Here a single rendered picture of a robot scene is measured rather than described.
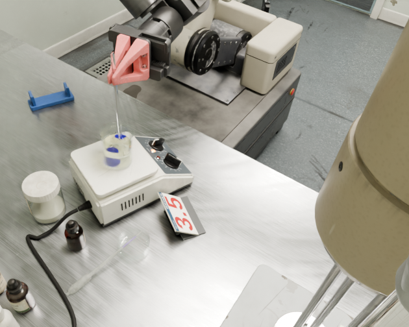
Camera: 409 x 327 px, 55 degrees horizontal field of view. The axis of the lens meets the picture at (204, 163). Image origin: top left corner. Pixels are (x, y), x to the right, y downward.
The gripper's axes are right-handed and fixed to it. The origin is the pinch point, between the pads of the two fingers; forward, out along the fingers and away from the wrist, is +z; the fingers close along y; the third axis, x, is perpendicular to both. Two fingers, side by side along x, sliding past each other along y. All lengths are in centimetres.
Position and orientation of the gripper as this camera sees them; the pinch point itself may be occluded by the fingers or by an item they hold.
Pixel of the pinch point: (113, 78)
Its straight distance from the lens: 60.7
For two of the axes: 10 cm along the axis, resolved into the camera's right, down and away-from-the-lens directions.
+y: 9.3, 3.2, -1.9
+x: -0.9, 6.7, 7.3
